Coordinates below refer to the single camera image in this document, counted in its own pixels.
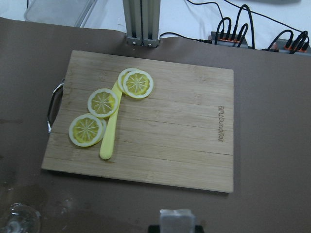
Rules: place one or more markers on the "lemon slice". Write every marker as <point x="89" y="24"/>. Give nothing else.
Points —
<point x="135" y="83"/>
<point x="102" y="103"/>
<point x="87" y="130"/>

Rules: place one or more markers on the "clear wine glass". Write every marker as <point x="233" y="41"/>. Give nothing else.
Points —
<point x="20" y="218"/>

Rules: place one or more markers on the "bamboo cutting board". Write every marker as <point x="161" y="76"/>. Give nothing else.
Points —
<point x="180" y="135"/>

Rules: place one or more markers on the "aluminium frame post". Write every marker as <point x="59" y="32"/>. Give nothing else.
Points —
<point x="142" y="22"/>

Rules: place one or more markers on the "yellow plastic knife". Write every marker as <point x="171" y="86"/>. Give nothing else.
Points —
<point x="107" y="145"/>

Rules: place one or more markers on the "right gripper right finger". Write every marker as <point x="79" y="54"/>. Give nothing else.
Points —
<point x="199" y="229"/>

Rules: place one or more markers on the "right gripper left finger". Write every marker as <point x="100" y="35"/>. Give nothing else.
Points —
<point x="154" y="229"/>

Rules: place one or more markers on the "clear ice cube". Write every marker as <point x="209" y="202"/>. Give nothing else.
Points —
<point x="176" y="221"/>

